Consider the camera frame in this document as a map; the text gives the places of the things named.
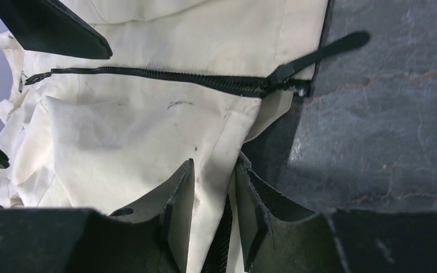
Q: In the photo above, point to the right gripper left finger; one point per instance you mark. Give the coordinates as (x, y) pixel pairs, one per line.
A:
(148, 235)

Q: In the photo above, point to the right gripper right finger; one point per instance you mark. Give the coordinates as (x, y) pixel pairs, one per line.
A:
(279, 235)

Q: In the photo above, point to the cream zip jacket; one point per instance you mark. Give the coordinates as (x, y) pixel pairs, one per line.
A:
(103, 141)

